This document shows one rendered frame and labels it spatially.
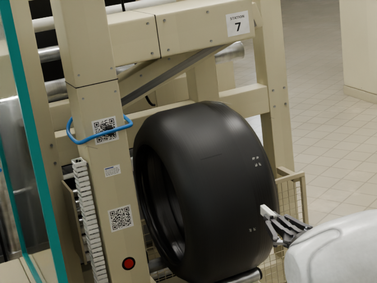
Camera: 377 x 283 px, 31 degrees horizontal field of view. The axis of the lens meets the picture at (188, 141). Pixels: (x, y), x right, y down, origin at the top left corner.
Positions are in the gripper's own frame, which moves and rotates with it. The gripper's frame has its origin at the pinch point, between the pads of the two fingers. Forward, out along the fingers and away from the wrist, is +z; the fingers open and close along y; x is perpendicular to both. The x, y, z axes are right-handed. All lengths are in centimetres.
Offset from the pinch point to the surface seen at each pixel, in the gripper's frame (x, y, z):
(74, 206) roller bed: 21, 41, 69
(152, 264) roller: 40, 20, 48
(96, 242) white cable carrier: 13, 44, 32
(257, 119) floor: 190, -238, 419
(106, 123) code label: -24, 34, 36
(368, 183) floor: 158, -214, 211
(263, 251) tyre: 21.3, -4.5, 11.1
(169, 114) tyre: -18.5, 11.2, 42.2
